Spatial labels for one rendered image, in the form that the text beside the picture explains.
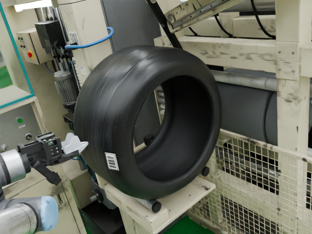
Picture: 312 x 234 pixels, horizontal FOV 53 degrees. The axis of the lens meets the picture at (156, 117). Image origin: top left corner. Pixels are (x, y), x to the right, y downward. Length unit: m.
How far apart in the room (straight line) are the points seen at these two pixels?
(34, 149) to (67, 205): 0.94
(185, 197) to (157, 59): 0.65
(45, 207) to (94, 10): 0.79
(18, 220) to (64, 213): 1.08
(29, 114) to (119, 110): 0.78
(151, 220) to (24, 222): 0.55
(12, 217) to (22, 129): 0.91
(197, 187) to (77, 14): 0.89
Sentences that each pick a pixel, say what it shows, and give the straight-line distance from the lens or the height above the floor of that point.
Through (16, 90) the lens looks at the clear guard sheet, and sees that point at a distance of 1.60.
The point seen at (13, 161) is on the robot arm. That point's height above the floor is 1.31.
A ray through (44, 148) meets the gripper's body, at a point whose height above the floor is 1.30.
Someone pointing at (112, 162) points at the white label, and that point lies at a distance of 1.00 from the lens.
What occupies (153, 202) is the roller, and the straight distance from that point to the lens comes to 1.23.
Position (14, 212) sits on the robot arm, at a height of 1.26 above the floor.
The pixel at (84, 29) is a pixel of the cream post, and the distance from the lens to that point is 1.31.
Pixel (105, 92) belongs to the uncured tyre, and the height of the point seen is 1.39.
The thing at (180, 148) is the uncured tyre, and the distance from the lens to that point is 1.45.
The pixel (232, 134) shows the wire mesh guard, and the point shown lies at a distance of 1.42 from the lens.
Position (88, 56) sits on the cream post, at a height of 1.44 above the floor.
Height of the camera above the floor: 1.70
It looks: 25 degrees down
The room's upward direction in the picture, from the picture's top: 11 degrees counter-clockwise
